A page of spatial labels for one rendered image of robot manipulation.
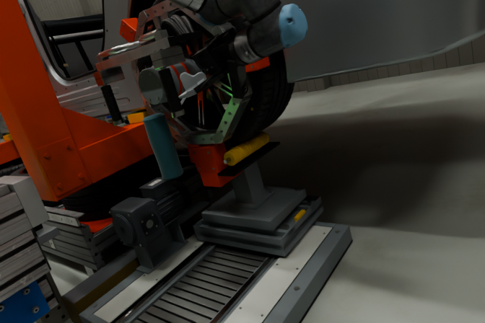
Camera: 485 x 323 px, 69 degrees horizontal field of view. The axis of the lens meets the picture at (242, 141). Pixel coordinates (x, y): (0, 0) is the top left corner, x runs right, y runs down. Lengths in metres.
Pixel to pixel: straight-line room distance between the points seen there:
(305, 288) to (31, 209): 0.89
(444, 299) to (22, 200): 1.19
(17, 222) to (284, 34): 0.60
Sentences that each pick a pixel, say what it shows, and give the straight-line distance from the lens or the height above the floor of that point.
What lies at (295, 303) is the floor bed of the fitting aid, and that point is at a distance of 1.26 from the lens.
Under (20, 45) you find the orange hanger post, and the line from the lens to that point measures 1.57.
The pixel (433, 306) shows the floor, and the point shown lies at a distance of 1.32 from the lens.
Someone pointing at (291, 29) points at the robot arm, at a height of 0.90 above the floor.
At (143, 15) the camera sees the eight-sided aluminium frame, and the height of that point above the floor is 1.10.
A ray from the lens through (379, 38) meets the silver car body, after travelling 1.05.
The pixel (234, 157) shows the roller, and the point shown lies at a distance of 1.31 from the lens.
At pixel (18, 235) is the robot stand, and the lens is 0.75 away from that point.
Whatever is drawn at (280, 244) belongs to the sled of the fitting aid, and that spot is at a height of 0.15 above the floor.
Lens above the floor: 0.89
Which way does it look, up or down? 14 degrees down
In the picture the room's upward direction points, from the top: 16 degrees counter-clockwise
